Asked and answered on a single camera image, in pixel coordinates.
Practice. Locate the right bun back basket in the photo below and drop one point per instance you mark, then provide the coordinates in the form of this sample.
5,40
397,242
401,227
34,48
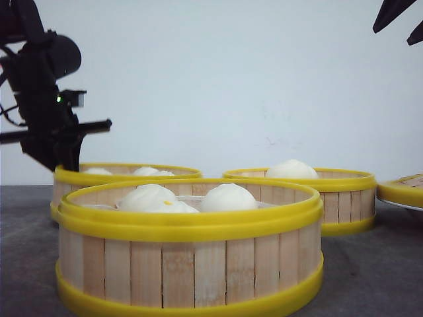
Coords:
163,173

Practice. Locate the middle bun back basket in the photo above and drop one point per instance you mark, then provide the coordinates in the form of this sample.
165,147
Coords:
145,171

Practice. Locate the bamboo steamer lid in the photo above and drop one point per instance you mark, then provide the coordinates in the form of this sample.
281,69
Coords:
405,191

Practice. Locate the middle bun with yellow dot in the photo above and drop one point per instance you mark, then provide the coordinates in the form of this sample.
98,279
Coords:
175,206

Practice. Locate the white plate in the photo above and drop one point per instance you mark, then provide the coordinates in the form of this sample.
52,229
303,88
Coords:
403,206

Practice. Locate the right bun front basket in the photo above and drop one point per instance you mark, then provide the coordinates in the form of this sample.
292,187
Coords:
228,197

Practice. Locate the left bun back basket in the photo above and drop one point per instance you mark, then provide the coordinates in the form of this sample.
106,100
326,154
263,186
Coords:
98,171

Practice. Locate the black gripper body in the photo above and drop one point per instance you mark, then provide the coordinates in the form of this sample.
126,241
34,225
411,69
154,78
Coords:
32,74

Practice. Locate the left bun front basket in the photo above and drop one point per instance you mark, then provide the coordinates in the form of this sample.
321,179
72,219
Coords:
144,196

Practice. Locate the large bun right basket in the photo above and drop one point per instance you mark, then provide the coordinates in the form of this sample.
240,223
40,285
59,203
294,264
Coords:
292,169

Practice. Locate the front bamboo steamer basket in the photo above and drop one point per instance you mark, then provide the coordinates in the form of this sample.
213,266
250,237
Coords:
262,262

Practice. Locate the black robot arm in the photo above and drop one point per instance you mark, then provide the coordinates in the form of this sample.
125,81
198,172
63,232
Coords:
20,22

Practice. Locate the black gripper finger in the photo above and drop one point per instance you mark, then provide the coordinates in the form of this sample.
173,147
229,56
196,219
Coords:
416,36
388,12
43,154
67,151

